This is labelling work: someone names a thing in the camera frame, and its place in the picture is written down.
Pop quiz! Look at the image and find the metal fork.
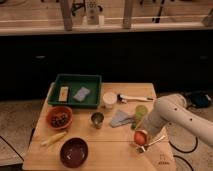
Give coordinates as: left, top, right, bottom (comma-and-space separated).
137, 135, 166, 153

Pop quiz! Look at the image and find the green plastic cup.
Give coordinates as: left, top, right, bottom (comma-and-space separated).
135, 105, 148, 123

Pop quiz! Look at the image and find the dark red bowl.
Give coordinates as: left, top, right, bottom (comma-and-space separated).
60, 137, 88, 169

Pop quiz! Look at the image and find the blue grey sponge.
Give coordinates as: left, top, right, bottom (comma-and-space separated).
73, 87, 90, 102

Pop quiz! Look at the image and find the grey folded cloth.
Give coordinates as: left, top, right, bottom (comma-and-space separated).
109, 110, 134, 128

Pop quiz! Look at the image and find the red apple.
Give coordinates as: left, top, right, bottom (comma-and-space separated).
134, 131, 147, 145

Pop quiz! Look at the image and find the dark blue floor object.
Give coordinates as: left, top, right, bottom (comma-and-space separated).
189, 92, 212, 108

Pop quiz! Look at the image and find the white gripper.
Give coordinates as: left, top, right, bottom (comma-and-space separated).
142, 112, 162, 137

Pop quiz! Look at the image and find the beige wooden block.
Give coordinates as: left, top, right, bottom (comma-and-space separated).
58, 86, 69, 102

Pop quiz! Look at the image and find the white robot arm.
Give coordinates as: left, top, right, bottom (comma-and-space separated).
142, 94, 213, 148

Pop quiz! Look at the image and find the yellow corn cob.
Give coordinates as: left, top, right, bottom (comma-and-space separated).
41, 131, 67, 146

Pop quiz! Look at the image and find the orange bowl with grapes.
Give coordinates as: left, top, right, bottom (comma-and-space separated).
46, 106, 73, 130

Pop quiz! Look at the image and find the green plastic tray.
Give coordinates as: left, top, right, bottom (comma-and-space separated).
48, 74, 102, 108

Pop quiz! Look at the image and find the black cable on floor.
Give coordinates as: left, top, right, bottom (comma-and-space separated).
166, 123, 199, 171

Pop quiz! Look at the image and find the small metal cup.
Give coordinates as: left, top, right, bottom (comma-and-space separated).
91, 112, 104, 129

